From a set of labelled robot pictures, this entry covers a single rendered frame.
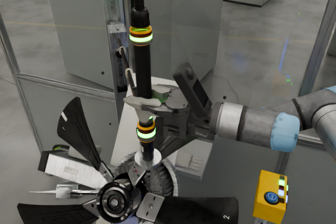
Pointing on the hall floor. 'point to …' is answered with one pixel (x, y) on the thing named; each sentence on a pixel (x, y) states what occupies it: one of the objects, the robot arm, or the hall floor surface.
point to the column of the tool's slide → (108, 36)
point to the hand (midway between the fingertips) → (133, 92)
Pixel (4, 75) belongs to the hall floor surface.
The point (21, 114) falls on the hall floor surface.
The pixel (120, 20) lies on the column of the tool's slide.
